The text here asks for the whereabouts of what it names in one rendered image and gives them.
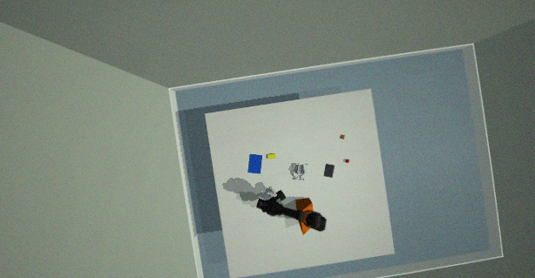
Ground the blue flat plate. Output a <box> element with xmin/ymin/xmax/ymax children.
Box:
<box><xmin>248</xmin><ymin>154</ymin><xmax>262</xmax><ymax>174</ymax></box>

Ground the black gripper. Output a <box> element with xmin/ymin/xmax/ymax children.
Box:
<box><xmin>261</xmin><ymin>190</ymin><xmax>286</xmax><ymax>213</ymax></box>

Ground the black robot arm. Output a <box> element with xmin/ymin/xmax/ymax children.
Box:
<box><xmin>256</xmin><ymin>199</ymin><xmax>327</xmax><ymax>231</ymax></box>

